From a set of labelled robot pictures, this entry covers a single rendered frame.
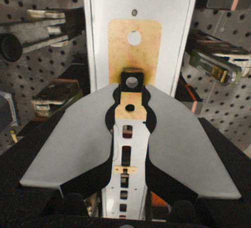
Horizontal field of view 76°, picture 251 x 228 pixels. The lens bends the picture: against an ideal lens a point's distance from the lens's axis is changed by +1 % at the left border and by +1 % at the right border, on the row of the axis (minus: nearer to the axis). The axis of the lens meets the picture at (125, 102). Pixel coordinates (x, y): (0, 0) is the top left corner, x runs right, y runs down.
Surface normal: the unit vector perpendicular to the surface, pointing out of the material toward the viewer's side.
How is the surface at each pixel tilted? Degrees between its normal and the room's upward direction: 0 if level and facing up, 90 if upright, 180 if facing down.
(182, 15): 0
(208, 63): 78
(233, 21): 0
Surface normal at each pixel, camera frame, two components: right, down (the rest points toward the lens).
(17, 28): 0.98, 0.14
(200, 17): -0.05, 0.52
